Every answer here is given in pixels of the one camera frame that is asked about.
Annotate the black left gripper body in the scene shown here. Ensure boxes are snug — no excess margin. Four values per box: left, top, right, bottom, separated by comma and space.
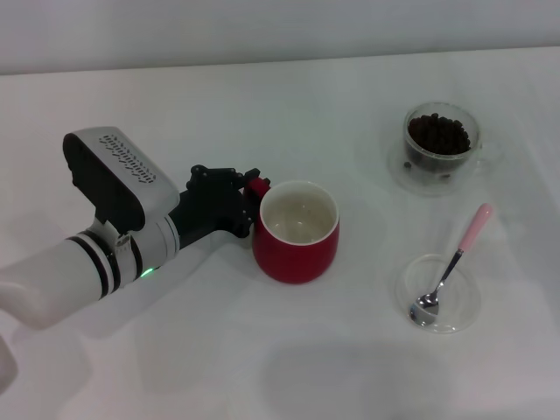
168, 164, 245, 251

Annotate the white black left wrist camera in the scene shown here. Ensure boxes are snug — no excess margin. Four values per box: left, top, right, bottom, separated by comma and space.
61, 127, 182, 232

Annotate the pink handled metal spoon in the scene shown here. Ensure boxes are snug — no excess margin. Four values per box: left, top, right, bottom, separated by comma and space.
408, 202, 494, 327

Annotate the clear glass cup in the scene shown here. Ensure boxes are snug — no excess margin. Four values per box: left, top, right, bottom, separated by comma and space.
402, 101, 502, 177

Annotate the coffee bean pile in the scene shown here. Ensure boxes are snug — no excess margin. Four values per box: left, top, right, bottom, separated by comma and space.
407, 112, 473, 172

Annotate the small clear glass dish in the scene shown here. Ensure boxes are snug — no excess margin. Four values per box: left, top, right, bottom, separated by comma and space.
395, 252, 483, 336

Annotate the red ceramic mug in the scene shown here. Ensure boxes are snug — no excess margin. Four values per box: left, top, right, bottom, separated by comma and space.
243, 178, 341, 285

